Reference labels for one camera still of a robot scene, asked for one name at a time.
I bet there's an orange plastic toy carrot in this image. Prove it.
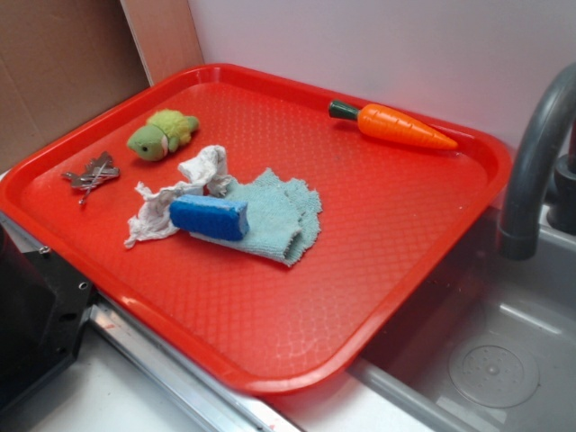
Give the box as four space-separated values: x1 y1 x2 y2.
328 100 458 150

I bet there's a light green towel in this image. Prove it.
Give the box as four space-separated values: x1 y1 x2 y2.
192 168 322 267

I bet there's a blue sponge block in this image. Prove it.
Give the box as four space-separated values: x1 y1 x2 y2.
169 194 250 241

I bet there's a red plastic tray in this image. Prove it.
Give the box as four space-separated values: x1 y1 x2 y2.
1 65 511 395

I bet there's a white crumpled cloth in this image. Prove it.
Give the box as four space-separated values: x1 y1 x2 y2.
124 145 232 249

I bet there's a silver keys bunch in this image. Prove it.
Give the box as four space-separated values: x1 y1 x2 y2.
60 151 121 206

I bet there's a grey plastic sink basin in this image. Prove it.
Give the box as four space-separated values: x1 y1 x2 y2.
350 211 575 431

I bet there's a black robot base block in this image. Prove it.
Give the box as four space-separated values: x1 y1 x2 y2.
1 229 95 414

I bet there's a brown cardboard panel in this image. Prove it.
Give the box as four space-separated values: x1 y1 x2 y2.
1 1 203 171

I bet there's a grey curved faucet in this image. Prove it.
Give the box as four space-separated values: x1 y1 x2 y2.
496 64 575 260

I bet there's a dark faucet handle knob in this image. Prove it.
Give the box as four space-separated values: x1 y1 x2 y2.
547 154 575 235

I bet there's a green plush turtle toy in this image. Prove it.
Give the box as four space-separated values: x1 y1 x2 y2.
127 109 200 162

